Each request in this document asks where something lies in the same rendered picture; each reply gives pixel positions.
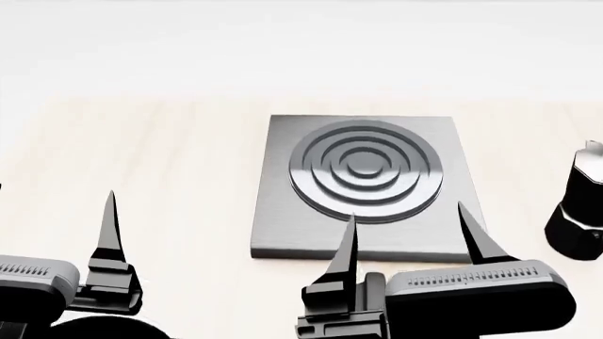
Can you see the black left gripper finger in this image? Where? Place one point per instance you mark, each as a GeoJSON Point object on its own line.
{"type": "Point", "coordinates": [110, 247]}

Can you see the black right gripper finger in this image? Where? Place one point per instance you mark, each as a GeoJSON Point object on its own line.
{"type": "Point", "coordinates": [341, 275]}
{"type": "Point", "coordinates": [480, 247]}

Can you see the grey square stove plate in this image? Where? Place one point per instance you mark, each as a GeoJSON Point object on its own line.
{"type": "Point", "coordinates": [282, 226]}

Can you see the black moka pot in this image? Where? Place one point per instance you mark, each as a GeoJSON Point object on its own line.
{"type": "Point", "coordinates": [579, 212]}

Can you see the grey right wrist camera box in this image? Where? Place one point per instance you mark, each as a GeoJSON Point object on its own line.
{"type": "Point", "coordinates": [480, 300]}

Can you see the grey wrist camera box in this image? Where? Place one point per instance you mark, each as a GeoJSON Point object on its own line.
{"type": "Point", "coordinates": [33, 282]}
{"type": "Point", "coordinates": [480, 300]}

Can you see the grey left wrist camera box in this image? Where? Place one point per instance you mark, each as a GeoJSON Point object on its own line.
{"type": "Point", "coordinates": [33, 282]}

